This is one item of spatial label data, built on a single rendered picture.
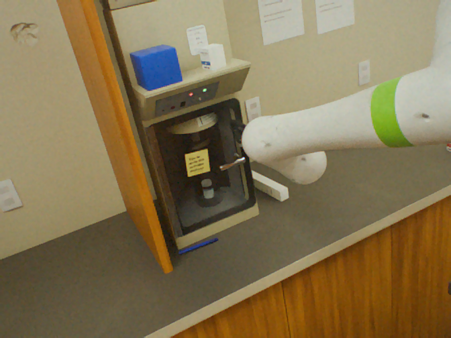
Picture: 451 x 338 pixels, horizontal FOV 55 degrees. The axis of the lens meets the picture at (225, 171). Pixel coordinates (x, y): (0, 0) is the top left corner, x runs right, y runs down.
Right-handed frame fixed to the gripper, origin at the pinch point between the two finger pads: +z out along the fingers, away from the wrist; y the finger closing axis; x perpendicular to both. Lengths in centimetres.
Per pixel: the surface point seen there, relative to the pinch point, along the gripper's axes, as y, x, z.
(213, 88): 6.7, -14.9, -2.8
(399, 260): -44, 61, -22
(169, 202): 26.2, 18.0, 3.6
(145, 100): 27.1, -17.7, -5.2
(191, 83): 14.0, -19.0, -6.5
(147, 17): 18.2, -36.4, 4.8
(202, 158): 12.3, 7.6, 3.5
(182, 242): 25.1, 34.9, 4.8
